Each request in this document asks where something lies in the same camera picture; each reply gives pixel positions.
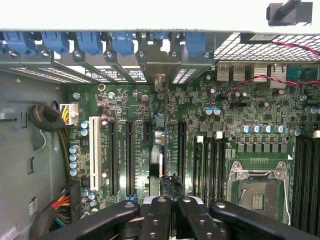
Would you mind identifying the RAM slot black clips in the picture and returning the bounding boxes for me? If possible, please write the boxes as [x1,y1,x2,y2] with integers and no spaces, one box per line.
[222,139,228,201]
[293,137,305,223]
[203,137,213,203]
[315,139,320,228]

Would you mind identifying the CPU socket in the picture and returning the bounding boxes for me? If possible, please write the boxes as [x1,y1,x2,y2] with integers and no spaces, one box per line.
[227,161,293,226]

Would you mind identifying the long black expansion slot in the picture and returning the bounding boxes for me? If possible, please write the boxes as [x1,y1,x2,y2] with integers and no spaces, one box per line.
[109,120,120,198]
[177,121,188,187]
[125,120,136,201]

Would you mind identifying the short black expansion slot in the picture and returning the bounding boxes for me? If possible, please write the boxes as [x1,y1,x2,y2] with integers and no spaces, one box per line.
[143,121,153,144]

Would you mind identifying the white expansion slot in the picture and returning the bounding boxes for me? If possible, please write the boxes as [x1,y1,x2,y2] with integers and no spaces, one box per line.
[89,115,103,193]

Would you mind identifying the green motherboard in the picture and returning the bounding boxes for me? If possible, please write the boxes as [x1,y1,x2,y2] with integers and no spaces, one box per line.
[65,63,320,226]

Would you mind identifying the white power connector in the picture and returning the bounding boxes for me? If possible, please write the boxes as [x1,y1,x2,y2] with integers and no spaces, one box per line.
[59,103,79,126]

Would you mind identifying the blue card clip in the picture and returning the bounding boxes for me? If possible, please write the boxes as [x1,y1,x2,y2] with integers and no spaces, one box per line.
[111,31,135,58]
[184,31,208,58]
[40,31,70,55]
[75,31,104,56]
[3,31,37,56]

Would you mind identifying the open grey PC case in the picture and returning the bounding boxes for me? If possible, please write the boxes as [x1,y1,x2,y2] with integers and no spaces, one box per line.
[0,27,320,240]

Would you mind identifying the dark plastic block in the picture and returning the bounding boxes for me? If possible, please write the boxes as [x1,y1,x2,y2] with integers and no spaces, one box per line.
[266,0,314,27]

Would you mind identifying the coloured power wire bundle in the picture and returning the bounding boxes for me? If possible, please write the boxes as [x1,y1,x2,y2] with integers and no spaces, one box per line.
[31,181,81,240]

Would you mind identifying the black sleeved cable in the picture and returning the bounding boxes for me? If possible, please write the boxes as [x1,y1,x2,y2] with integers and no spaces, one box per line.
[27,104,71,182]

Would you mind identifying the red and black twisted wire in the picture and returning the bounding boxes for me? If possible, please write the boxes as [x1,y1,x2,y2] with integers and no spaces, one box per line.
[221,40,320,98]

